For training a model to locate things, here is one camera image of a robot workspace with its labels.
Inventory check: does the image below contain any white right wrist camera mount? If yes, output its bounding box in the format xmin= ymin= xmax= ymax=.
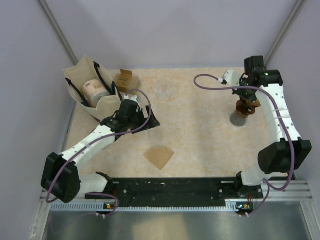
xmin=218 ymin=69 xmax=241 ymax=87

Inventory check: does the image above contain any brown paper filter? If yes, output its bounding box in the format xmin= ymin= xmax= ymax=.
xmin=143 ymin=145 xmax=175 ymax=170
xmin=245 ymin=99 xmax=261 ymax=108

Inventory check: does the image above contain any grey slotted cable duct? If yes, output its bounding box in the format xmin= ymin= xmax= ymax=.
xmin=49 ymin=199 xmax=254 ymax=213

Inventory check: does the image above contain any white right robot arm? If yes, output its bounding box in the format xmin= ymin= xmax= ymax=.
xmin=225 ymin=55 xmax=312 ymax=198

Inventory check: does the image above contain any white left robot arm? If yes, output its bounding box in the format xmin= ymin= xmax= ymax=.
xmin=40 ymin=99 xmax=161 ymax=203

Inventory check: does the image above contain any right aluminium frame post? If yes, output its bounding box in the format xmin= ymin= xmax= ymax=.
xmin=264 ymin=0 xmax=307 ymax=66

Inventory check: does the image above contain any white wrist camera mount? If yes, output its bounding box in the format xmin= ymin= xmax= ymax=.
xmin=218 ymin=69 xmax=241 ymax=87
xmin=123 ymin=94 xmax=139 ymax=103

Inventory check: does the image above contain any brown cardboard box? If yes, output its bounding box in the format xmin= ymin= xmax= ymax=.
xmin=114 ymin=69 xmax=141 ymax=93

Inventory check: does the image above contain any aluminium frame post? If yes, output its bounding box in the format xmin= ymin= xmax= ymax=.
xmin=37 ymin=0 xmax=79 ymax=66
xmin=264 ymin=0 xmax=307 ymax=66

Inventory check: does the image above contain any left aluminium frame post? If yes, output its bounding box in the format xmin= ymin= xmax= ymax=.
xmin=37 ymin=0 xmax=79 ymax=66

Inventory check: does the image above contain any cream canvas tote bag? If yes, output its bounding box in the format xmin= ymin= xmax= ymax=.
xmin=63 ymin=56 xmax=123 ymax=122

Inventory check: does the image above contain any clear plastic cup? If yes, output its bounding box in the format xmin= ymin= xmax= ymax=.
xmin=154 ymin=83 xmax=174 ymax=102

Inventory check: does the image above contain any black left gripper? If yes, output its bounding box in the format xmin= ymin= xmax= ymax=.
xmin=127 ymin=105 xmax=160 ymax=134

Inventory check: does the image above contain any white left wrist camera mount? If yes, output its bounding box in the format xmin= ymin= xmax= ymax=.
xmin=123 ymin=94 xmax=139 ymax=103

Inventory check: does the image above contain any amber glass coffee dripper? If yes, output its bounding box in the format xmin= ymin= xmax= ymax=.
xmin=236 ymin=97 xmax=257 ymax=116

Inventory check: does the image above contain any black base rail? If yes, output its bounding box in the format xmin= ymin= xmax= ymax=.
xmin=84 ymin=176 xmax=265 ymax=208

